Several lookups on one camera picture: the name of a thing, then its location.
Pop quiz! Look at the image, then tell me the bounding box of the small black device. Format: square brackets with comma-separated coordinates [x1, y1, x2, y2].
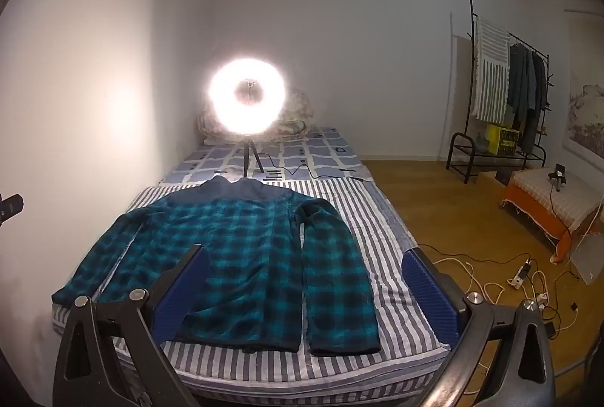
[547, 164, 569, 193]

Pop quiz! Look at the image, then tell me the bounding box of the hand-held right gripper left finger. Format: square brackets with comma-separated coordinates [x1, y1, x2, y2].
[52, 244, 211, 407]

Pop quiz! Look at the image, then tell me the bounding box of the wall poster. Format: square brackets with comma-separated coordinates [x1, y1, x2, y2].
[564, 8, 604, 162]

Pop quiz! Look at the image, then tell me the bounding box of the white cable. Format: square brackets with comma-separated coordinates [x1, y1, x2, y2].
[431, 242, 586, 342]

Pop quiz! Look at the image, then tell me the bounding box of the bed with striped sheet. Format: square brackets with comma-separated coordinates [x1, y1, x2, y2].
[49, 126, 468, 403]

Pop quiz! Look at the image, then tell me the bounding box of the black metal clothes rack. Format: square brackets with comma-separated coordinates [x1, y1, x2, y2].
[446, 0, 553, 185]

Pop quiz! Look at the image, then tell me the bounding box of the ring light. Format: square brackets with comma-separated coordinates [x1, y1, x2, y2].
[208, 58, 288, 139]

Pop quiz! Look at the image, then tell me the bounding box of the yellow crate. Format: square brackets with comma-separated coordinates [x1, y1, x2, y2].
[486, 123, 520, 155]

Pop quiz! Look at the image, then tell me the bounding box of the striped white towel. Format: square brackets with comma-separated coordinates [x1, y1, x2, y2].
[472, 15, 510, 122]

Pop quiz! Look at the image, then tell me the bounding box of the white power strip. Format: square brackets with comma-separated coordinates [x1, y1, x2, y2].
[507, 260, 534, 289]

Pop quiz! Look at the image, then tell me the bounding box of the black cable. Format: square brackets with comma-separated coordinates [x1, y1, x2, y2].
[257, 152, 366, 182]

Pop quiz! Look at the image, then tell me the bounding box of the dark grey hanging coat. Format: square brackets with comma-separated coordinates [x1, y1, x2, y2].
[526, 51, 550, 155]

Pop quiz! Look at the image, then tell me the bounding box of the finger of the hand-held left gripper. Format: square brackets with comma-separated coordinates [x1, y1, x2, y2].
[0, 194, 24, 226]

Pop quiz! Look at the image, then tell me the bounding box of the teal plaid fleece jacket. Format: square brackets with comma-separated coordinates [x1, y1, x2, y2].
[51, 177, 382, 357]

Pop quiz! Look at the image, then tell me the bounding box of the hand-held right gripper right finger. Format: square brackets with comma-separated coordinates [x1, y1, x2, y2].
[401, 248, 558, 407]

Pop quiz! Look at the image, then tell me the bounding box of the low table with orange cloth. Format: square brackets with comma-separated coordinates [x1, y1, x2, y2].
[500, 166, 604, 266]

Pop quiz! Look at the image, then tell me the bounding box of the folded floral quilt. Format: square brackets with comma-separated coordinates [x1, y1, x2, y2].
[197, 88, 314, 141]

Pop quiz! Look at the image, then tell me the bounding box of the black tripod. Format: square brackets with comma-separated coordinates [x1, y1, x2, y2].
[240, 136, 265, 179]

